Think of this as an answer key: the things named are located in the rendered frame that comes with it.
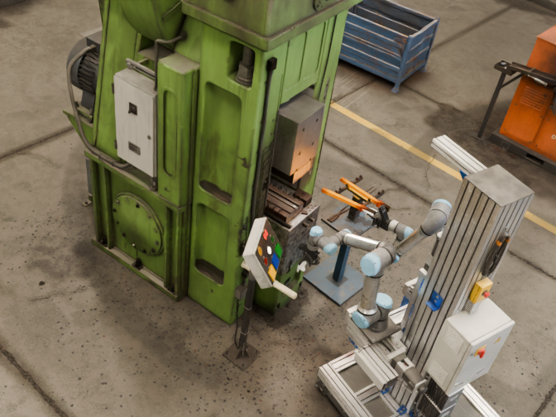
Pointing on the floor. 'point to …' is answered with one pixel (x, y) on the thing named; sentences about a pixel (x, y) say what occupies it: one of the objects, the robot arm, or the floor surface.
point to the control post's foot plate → (242, 356)
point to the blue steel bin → (388, 39)
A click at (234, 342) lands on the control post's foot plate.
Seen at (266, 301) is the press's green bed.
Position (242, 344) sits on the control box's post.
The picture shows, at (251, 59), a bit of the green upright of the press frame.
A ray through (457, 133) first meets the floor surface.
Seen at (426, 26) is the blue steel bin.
